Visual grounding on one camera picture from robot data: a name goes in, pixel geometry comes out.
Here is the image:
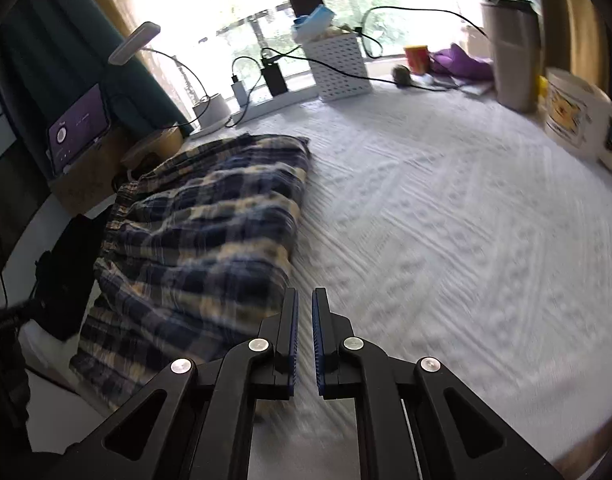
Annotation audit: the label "tan bowl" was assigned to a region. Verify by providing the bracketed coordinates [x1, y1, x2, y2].
[120, 130, 184, 166]

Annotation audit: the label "gold curtain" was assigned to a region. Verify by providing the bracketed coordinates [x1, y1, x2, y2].
[538, 0, 612, 96]

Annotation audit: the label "cardboard box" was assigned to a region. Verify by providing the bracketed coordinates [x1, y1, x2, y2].
[48, 125, 184, 211]

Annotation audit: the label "steel tumbler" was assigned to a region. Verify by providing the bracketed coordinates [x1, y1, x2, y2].
[480, 0, 539, 113]

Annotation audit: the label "blue plaid pants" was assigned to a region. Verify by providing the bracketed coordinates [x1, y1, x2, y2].
[68, 132, 314, 411]

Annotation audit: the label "purple cloth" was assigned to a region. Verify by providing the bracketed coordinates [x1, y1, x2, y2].
[428, 42, 494, 81]

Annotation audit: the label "black arcing cable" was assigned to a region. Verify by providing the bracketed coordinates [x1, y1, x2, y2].
[358, 6, 489, 61]

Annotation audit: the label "white perforated basket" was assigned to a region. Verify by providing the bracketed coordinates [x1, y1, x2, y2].
[302, 30, 374, 102]

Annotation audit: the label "black power adapter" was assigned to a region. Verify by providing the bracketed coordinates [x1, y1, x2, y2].
[261, 57, 289, 97]

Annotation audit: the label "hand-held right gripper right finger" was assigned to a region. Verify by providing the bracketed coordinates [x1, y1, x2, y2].
[312, 287, 562, 480]

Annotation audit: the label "white power strip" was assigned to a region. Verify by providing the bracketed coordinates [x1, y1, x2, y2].
[226, 91, 321, 128]

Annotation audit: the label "white charger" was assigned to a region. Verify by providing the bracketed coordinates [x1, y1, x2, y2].
[230, 74, 249, 107]

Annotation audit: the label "white bear print mug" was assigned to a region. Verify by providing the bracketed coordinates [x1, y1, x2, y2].
[536, 67, 612, 163]

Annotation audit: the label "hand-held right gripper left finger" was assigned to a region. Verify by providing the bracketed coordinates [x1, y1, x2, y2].
[50, 287, 301, 480]

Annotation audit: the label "tablet with purple screen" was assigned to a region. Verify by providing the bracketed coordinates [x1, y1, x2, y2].
[46, 82, 111, 177]

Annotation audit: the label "black adapter cable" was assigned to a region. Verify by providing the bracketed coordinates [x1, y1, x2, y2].
[260, 47, 459, 92]

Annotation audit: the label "black cloth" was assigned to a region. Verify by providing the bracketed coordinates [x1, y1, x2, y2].
[34, 214, 109, 341]

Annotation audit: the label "white desk lamp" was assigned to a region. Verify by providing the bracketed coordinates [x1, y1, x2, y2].
[108, 21, 231, 131]

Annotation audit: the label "teal curtain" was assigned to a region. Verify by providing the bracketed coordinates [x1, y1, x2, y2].
[0, 0, 197, 136]

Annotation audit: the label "red cup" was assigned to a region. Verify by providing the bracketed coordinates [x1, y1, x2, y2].
[404, 44, 431, 75]

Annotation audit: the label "light blue pack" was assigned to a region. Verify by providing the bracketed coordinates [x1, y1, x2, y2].
[292, 4, 337, 36]

